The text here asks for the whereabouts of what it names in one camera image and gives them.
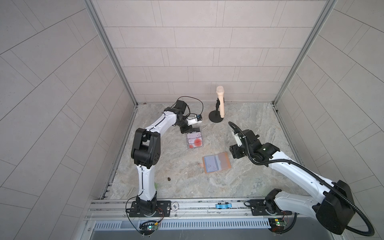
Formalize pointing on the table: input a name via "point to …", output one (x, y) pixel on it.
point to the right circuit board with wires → (277, 225)
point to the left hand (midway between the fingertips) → (192, 125)
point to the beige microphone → (220, 92)
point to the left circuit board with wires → (148, 227)
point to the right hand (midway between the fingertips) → (233, 147)
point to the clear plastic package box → (194, 139)
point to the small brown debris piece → (169, 179)
